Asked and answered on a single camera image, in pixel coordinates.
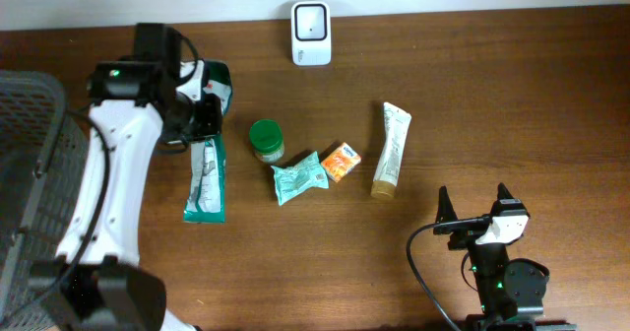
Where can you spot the teal wipes pouch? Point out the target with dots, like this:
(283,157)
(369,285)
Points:
(294,180)

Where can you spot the white barcode scanner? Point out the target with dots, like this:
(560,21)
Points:
(311,33)

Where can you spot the grey plastic mesh basket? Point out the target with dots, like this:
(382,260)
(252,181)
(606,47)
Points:
(43,155)

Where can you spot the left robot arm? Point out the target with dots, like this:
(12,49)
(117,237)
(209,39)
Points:
(138,102)

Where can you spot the green white 3M packet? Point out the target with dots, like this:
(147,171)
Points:
(206,201)

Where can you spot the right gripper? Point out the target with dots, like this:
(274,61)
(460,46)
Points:
(444,212)

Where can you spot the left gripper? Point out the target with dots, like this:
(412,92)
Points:
(213,123)

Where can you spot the orange tissue pack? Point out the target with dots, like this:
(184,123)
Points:
(341,162)

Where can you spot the white cream tube gold cap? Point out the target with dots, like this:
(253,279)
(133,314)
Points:
(387,173)

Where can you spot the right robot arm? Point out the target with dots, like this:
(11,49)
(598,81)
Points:
(510,291)

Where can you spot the green lid jar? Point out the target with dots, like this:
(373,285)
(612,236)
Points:
(267,140)

